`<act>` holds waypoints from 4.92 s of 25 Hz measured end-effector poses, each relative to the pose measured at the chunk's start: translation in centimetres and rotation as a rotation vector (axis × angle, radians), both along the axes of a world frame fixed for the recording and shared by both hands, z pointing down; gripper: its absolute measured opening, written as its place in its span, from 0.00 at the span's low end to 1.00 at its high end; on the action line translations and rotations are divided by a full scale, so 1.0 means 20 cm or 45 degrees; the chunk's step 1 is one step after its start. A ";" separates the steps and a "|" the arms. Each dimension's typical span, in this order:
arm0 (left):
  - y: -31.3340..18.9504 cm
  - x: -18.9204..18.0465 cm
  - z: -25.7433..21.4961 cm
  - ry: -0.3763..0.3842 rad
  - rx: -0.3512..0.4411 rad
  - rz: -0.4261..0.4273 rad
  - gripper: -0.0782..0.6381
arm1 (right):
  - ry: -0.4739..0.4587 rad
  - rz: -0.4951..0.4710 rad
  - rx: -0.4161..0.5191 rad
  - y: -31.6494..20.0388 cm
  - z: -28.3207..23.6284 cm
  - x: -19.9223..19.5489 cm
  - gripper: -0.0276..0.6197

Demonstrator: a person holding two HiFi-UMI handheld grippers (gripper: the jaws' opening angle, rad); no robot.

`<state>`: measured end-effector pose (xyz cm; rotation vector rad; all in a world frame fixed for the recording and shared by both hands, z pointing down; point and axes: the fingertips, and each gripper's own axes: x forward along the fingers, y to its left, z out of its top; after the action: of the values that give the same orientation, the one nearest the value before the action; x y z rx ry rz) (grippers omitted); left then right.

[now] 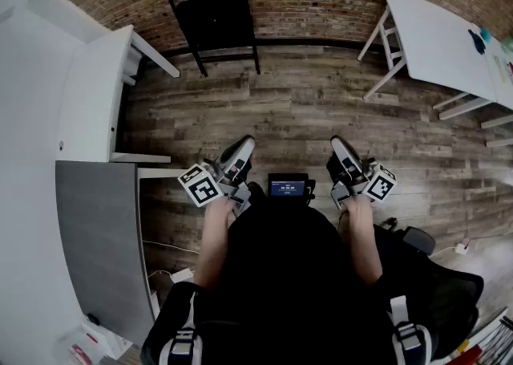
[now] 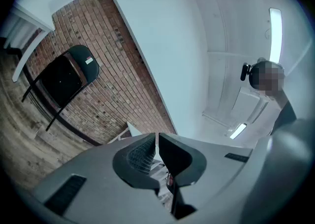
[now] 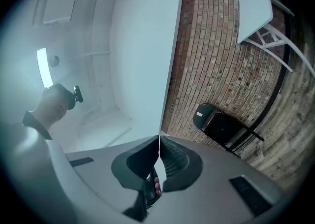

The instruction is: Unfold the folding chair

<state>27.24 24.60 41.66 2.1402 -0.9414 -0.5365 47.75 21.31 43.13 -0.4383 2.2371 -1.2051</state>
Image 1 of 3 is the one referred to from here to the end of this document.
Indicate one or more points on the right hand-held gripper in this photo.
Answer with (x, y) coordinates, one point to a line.
(378, 189)

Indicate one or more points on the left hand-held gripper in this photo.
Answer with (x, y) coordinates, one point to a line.
(206, 191)

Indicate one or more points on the black folding chair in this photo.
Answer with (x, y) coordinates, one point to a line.
(212, 14)

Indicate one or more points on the person's left forearm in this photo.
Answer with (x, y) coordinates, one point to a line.
(212, 243)

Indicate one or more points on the person's right forearm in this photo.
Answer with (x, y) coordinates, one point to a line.
(362, 243)

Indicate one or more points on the black office chair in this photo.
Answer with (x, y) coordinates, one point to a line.
(441, 299)

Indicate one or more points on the small black screen device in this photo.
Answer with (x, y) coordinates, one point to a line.
(286, 187)

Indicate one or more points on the white power adapter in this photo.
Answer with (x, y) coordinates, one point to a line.
(183, 275)
(463, 247)

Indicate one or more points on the person's black clothing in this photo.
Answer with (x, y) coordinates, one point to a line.
(288, 283)

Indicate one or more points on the white table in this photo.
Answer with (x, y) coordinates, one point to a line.
(503, 90)
(96, 94)
(437, 42)

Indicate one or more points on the grey table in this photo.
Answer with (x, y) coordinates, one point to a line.
(100, 243)

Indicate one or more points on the small blue object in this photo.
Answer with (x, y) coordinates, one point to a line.
(477, 42)

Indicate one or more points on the small teal object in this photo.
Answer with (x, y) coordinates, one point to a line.
(485, 33)

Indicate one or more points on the red object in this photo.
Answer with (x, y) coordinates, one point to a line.
(467, 355)

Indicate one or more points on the white box with red items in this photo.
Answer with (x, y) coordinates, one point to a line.
(92, 345)

